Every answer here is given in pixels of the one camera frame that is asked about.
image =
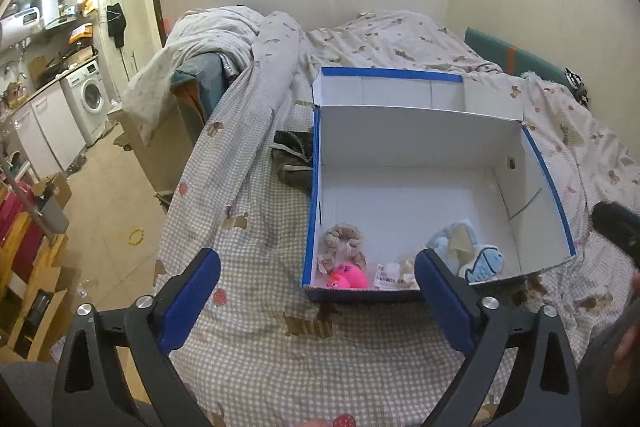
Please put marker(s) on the white blue cardboard box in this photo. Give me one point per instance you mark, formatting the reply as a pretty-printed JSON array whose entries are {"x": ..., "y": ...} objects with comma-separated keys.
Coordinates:
[{"x": 401, "y": 154}]

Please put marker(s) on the dark cloth on bed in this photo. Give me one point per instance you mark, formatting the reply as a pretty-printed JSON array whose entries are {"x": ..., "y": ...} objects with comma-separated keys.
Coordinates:
[{"x": 291, "y": 155}]

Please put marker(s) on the red suitcase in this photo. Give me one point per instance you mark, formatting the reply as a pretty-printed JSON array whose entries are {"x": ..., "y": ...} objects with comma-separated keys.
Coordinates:
[{"x": 20, "y": 238}]

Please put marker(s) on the black hanging bag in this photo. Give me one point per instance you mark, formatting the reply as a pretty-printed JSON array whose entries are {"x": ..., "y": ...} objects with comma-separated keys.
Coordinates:
[{"x": 116, "y": 24}]

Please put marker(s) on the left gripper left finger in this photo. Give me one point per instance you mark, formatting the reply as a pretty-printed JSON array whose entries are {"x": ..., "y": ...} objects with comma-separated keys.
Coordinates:
[{"x": 90, "y": 386}]

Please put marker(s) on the cardboard box on floor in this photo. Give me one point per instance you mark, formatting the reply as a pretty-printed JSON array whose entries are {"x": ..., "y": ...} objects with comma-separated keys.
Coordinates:
[{"x": 56, "y": 187}]

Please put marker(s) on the wooden rack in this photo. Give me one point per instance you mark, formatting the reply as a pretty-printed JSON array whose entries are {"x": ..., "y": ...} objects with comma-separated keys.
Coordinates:
[{"x": 31, "y": 310}]

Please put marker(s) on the white dog print duvet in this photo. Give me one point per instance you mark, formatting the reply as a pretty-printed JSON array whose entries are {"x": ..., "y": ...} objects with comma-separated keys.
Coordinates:
[{"x": 398, "y": 39}]

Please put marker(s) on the teal cushion under duvet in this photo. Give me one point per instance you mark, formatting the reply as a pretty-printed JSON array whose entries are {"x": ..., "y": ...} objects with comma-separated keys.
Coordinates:
[{"x": 199, "y": 83}]

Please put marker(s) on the white tagged soft item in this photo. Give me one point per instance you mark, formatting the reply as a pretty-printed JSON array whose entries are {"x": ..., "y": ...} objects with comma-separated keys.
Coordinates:
[{"x": 395, "y": 276}]

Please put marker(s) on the pink rubber duck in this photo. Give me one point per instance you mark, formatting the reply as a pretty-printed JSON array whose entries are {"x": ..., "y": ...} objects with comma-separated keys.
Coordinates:
[{"x": 347, "y": 276}]

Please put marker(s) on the teal pillow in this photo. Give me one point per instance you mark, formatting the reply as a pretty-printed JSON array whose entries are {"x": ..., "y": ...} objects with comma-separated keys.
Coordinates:
[{"x": 516, "y": 61}]

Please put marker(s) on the blue fish plush toy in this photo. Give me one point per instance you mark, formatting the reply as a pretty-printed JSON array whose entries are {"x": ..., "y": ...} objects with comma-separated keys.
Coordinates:
[{"x": 486, "y": 266}]

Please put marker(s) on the person's right hand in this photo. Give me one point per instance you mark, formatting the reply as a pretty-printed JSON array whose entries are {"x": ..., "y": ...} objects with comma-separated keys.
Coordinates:
[{"x": 626, "y": 356}]

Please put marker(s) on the white washing machine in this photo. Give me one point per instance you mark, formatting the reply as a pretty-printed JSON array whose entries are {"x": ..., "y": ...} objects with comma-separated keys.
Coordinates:
[{"x": 88, "y": 100}]

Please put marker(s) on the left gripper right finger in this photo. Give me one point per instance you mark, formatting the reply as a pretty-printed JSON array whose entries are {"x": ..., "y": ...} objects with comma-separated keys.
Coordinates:
[{"x": 542, "y": 389}]

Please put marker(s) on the light blue fluffy scrunchie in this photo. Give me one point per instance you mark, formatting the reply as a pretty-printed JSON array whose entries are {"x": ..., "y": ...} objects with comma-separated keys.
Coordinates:
[{"x": 455, "y": 245}]

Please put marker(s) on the white water heater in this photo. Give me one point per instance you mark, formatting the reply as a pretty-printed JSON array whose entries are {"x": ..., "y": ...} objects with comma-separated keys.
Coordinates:
[{"x": 27, "y": 18}]

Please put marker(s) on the checkered dog print bedsheet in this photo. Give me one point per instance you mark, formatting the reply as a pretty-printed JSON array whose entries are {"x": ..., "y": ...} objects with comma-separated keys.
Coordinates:
[{"x": 262, "y": 354}]

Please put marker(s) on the white kitchen cabinet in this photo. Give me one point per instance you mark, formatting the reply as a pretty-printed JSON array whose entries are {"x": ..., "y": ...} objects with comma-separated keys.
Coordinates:
[{"x": 48, "y": 133}]

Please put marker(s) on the beige scrunchie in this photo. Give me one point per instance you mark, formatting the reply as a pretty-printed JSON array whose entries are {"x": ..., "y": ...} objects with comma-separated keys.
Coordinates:
[{"x": 342, "y": 243}]

